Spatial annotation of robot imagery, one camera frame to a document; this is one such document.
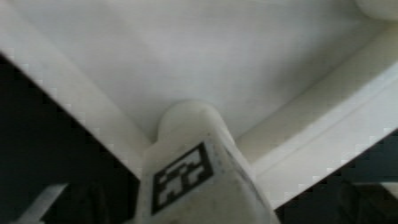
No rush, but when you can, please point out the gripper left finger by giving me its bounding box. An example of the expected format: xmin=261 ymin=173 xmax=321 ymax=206
xmin=12 ymin=183 xmax=67 ymax=224

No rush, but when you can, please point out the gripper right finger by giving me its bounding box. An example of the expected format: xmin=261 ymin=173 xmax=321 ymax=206
xmin=336 ymin=181 xmax=398 ymax=224

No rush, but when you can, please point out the white table leg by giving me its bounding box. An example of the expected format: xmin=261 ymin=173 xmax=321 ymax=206
xmin=135 ymin=100 xmax=281 ymax=224

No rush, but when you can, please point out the white square table top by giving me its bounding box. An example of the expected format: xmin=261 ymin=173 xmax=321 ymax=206
xmin=0 ymin=0 xmax=398 ymax=174

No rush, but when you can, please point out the white U-shaped fence wall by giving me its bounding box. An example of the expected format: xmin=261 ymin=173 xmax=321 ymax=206
xmin=257 ymin=66 xmax=398 ymax=209

